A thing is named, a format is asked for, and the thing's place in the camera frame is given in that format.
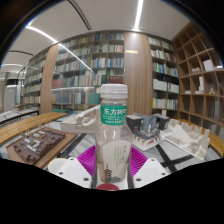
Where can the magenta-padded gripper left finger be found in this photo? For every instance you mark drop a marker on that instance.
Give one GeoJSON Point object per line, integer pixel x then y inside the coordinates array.
{"type": "Point", "coordinates": [74, 170]}

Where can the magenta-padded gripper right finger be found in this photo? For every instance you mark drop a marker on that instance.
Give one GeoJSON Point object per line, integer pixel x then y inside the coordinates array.
{"type": "Point", "coordinates": [151, 170]}

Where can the clear green-labelled water bottle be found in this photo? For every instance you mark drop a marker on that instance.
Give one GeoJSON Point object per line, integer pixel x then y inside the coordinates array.
{"type": "Point", "coordinates": [113, 143]}

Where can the flat round red coaster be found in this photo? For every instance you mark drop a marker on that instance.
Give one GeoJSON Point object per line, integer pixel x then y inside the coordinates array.
{"type": "Point", "coordinates": [108, 187]}

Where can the brown architectural model on board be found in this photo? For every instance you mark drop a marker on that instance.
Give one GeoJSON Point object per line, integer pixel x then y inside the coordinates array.
{"type": "Point", "coordinates": [40, 143]}

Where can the white clustered buildings model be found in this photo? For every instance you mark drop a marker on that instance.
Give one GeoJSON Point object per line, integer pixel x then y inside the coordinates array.
{"type": "Point", "coordinates": [186, 136]}

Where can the long white building model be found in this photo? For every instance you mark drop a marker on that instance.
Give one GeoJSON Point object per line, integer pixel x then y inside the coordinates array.
{"type": "Point", "coordinates": [80, 120]}

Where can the curved wooden slatted rim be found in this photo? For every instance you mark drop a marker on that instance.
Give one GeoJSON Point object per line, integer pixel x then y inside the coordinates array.
{"type": "Point", "coordinates": [26, 125]}

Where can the wooden cubby shelf unit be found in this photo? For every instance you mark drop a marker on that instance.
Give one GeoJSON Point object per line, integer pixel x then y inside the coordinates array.
{"type": "Point", "coordinates": [200, 83]}

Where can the ceiling light strips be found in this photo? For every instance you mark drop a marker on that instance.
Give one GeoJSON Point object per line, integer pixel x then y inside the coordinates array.
{"type": "Point", "coordinates": [138, 13]}

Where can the tall bookshelf wall with books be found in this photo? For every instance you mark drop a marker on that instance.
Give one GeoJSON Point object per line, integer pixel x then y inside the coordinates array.
{"type": "Point", "coordinates": [100, 63]}

